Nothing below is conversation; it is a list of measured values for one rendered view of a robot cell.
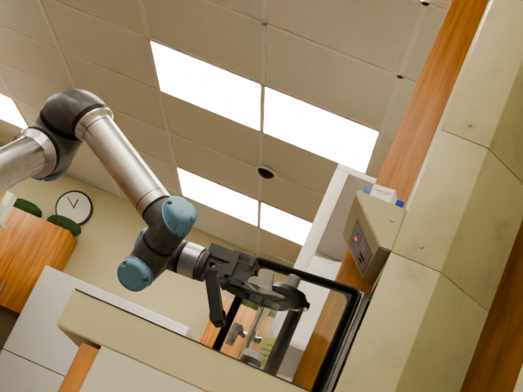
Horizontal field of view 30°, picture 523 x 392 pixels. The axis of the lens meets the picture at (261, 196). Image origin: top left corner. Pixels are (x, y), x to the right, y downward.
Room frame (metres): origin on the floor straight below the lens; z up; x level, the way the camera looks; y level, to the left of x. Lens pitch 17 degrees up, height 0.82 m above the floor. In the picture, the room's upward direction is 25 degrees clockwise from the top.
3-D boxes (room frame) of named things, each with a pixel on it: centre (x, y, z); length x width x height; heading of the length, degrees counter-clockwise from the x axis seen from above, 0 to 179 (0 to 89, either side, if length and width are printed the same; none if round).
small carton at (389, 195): (2.06, -0.25, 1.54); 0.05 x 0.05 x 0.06; 69
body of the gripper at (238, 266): (2.09, 0.00, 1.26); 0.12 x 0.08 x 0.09; 75
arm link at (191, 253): (2.12, 0.07, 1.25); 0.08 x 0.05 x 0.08; 165
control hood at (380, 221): (2.11, -0.26, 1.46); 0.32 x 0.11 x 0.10; 173
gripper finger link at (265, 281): (2.02, -0.09, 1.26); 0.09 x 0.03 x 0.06; 51
